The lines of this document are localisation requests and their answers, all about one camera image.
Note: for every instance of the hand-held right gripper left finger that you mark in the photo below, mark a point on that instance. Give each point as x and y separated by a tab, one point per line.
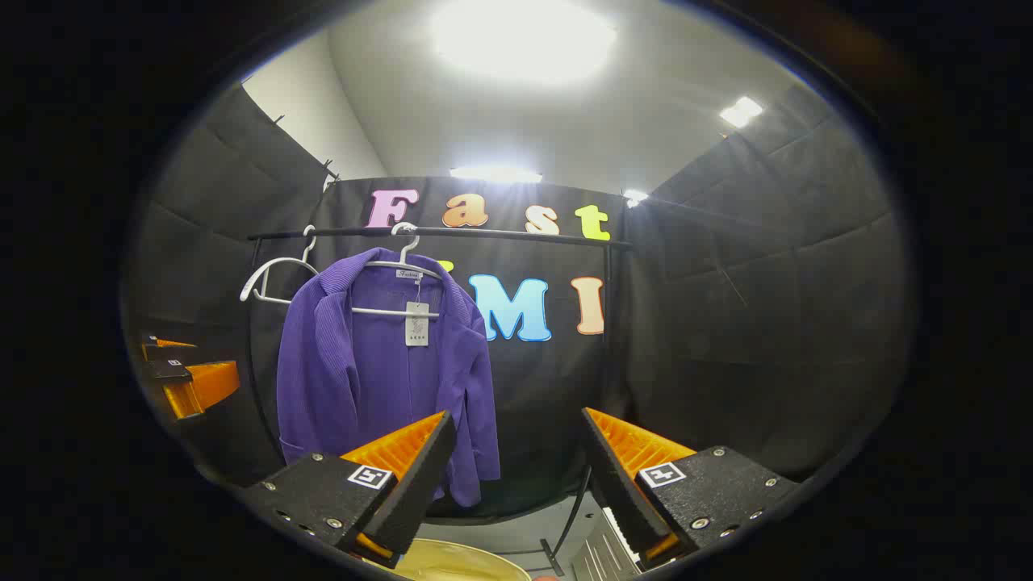
420	492

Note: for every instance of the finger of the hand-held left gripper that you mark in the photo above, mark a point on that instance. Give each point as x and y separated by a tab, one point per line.
206	386
173	352

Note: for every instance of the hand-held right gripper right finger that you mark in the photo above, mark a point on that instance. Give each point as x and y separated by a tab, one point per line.
617	492

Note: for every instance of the beige laundry hamper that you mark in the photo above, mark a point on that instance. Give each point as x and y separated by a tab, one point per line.
460	562

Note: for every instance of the purple ribbed jacket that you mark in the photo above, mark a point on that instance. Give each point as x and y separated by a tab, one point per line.
347	371

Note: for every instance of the white clothes hanger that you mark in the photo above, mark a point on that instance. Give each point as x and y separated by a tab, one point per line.
278	261
387	311

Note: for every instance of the black clothes rack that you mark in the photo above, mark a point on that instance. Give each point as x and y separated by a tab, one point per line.
500	233

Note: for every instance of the black backdrop cloth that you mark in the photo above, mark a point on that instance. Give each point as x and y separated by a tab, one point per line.
726	323

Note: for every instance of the small ceiling light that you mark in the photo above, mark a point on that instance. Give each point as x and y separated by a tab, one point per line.
741	111
635	196
494	174

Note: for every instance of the large ceiling light panel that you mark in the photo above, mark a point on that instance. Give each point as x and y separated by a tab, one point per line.
524	40

